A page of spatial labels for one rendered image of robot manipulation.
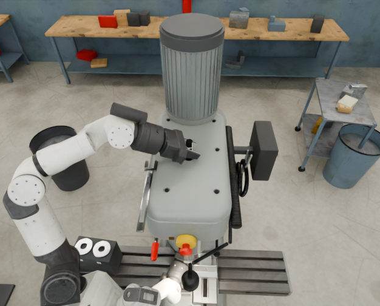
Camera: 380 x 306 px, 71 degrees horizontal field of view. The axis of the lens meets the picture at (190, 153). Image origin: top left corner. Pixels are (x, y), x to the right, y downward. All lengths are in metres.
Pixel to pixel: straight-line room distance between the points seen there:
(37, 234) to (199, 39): 0.68
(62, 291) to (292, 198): 2.75
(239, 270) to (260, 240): 1.22
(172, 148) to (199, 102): 0.23
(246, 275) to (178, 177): 1.00
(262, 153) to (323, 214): 2.17
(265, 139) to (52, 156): 0.84
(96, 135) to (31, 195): 0.22
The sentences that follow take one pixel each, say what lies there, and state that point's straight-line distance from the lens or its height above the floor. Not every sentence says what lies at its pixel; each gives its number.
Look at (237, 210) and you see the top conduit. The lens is 0.86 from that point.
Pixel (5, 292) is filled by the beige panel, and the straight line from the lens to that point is 3.05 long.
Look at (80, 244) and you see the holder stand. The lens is 1.62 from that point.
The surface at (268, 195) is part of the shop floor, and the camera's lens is 3.20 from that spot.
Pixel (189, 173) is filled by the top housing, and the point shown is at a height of 1.89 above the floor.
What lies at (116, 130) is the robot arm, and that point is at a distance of 0.69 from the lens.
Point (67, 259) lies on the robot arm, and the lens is 0.87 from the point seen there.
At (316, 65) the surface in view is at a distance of 5.35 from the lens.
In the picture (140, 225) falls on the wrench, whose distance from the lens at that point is 0.72.
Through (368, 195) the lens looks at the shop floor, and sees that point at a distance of 3.68.
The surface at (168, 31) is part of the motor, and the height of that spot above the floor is 2.21.
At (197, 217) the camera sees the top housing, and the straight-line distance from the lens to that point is 0.75.
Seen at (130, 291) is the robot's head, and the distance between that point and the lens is 0.90.
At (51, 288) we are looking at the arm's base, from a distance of 0.85.
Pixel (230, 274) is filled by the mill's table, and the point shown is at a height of 0.95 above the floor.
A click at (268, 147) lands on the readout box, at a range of 1.17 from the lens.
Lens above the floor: 2.52
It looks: 46 degrees down
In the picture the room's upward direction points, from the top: straight up
